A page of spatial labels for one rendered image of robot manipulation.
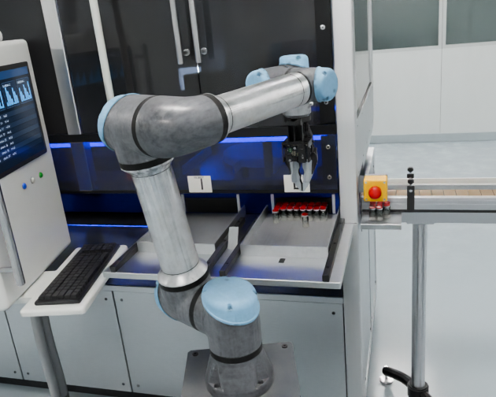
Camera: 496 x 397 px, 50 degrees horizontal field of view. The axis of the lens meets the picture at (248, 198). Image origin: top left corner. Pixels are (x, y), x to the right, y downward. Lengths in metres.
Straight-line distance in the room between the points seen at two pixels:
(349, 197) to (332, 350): 0.60
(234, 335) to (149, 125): 0.46
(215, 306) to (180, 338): 1.09
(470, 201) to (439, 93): 4.51
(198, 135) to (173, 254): 0.30
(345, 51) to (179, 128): 0.81
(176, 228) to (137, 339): 1.20
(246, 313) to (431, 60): 5.37
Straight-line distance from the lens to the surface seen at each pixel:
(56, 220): 2.02
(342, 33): 1.64
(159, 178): 1.07
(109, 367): 2.43
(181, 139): 0.95
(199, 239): 1.74
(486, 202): 1.87
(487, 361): 2.70
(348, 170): 1.71
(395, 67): 6.27
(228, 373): 1.17
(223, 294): 1.12
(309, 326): 1.98
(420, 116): 6.36
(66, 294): 1.69
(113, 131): 1.05
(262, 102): 1.07
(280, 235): 1.71
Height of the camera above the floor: 1.55
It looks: 19 degrees down
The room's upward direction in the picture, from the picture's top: 6 degrees counter-clockwise
